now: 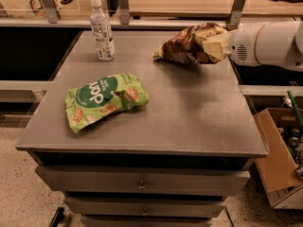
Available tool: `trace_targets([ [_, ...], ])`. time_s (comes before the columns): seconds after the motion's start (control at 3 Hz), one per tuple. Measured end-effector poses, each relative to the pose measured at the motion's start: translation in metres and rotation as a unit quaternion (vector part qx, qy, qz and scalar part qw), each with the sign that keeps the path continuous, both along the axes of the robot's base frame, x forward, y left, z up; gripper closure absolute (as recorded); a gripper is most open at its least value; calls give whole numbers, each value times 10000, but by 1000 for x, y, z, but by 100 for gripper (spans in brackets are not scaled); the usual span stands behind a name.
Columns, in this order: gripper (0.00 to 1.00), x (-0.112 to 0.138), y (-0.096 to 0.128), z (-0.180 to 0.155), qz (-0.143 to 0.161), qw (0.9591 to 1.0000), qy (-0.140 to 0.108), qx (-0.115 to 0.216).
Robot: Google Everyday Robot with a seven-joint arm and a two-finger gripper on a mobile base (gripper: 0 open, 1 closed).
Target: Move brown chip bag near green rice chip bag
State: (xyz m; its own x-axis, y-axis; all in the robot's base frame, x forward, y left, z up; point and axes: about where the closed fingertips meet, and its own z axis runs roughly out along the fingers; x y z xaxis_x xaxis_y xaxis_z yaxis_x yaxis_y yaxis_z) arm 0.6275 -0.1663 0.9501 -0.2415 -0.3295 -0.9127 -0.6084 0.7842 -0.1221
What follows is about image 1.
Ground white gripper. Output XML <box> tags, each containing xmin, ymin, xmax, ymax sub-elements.
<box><xmin>203</xmin><ymin>23</ymin><xmax>264</xmax><ymax>66</ymax></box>

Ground brown chip bag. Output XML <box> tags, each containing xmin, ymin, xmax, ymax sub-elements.
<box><xmin>152</xmin><ymin>23</ymin><xmax>227</xmax><ymax>65</ymax></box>

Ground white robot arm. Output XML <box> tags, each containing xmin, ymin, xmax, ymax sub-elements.
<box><xmin>202</xmin><ymin>21</ymin><xmax>303</xmax><ymax>72</ymax></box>

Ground green rice chip bag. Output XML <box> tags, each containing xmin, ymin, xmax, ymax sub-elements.
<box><xmin>65</xmin><ymin>74</ymin><xmax>150</xmax><ymax>133</ymax></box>

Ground snack bag behind glass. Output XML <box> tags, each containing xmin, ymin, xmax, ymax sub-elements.
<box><xmin>0</xmin><ymin>0</ymin><xmax>45</xmax><ymax>18</ymax></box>

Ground cans in box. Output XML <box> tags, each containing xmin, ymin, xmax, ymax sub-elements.
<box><xmin>278</xmin><ymin>127</ymin><xmax>303</xmax><ymax>165</ymax></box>

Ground clear plastic water bottle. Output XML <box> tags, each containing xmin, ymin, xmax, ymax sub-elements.
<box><xmin>90</xmin><ymin>0</ymin><xmax>115</xmax><ymax>61</ymax></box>

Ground grey drawer cabinet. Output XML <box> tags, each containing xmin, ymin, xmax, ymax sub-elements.
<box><xmin>15</xmin><ymin>29</ymin><xmax>269</xmax><ymax>227</ymax></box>

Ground cardboard box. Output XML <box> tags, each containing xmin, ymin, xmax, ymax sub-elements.
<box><xmin>254</xmin><ymin>108</ymin><xmax>303</xmax><ymax>210</ymax></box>

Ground top drawer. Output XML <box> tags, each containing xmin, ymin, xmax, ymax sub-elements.
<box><xmin>36</xmin><ymin>166</ymin><xmax>250</xmax><ymax>196</ymax></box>

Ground drawer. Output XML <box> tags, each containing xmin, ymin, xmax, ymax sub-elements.
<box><xmin>64</xmin><ymin>197</ymin><xmax>224</xmax><ymax>218</ymax></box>
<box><xmin>36</xmin><ymin>166</ymin><xmax>250</xmax><ymax>196</ymax></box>
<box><xmin>81</xmin><ymin>216</ymin><xmax>211</xmax><ymax>227</ymax></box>

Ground middle drawer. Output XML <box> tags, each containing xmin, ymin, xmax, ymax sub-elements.
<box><xmin>64</xmin><ymin>197</ymin><xmax>224</xmax><ymax>218</ymax></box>

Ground bottom drawer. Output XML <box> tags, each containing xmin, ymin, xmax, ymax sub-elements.
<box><xmin>81</xmin><ymin>216</ymin><xmax>211</xmax><ymax>227</ymax></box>

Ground right metal bracket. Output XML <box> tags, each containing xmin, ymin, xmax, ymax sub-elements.
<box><xmin>226</xmin><ymin>0</ymin><xmax>246</xmax><ymax>29</ymax></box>

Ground metal bracket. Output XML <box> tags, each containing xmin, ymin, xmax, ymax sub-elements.
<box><xmin>226</xmin><ymin>0</ymin><xmax>246</xmax><ymax>29</ymax></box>
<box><xmin>118</xmin><ymin>0</ymin><xmax>130</xmax><ymax>25</ymax></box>

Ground green cable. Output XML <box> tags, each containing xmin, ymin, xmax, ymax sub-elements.
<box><xmin>286</xmin><ymin>90</ymin><xmax>303</xmax><ymax>131</ymax></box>

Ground middle metal bracket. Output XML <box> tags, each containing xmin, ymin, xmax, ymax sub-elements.
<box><xmin>118</xmin><ymin>0</ymin><xmax>130</xmax><ymax>25</ymax></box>

